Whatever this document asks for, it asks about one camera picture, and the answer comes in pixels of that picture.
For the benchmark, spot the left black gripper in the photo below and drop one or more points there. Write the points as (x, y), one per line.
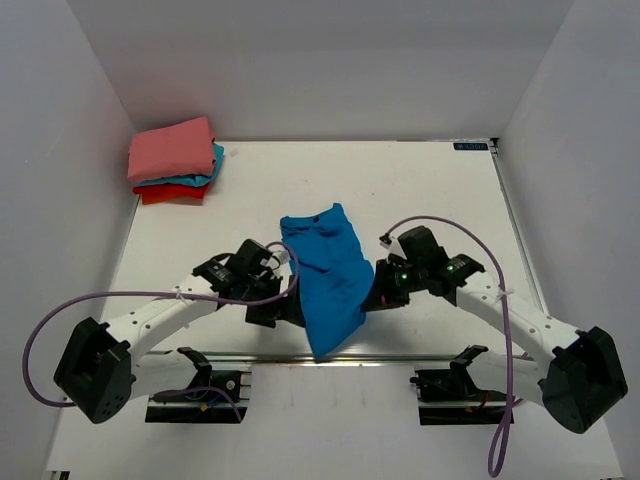
(288, 309)

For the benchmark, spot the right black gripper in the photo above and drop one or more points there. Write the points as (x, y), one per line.
(382, 295)

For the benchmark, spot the blue t shirt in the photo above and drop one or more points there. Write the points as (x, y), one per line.
(334, 276)

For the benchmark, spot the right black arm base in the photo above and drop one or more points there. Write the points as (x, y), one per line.
(441, 387)

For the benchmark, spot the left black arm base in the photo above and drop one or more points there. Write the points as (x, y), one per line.
(212, 391)

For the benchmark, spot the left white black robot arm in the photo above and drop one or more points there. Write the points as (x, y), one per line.
(105, 364)

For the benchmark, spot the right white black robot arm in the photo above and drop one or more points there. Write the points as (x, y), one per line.
(575, 375)

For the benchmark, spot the red folded t shirt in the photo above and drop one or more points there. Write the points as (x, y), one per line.
(154, 194)

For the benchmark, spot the blue label sticker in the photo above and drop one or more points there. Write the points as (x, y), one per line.
(470, 146)

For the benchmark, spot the turquoise folded t shirt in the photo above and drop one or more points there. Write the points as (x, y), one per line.
(192, 180)

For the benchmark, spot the pink folded t shirt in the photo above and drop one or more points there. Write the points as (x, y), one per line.
(181, 149)

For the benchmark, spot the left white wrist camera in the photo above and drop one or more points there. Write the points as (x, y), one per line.
(281, 256)

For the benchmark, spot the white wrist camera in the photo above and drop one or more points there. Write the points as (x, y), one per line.
(281, 256)
(392, 245)

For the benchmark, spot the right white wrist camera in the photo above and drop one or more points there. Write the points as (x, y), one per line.
(392, 245)

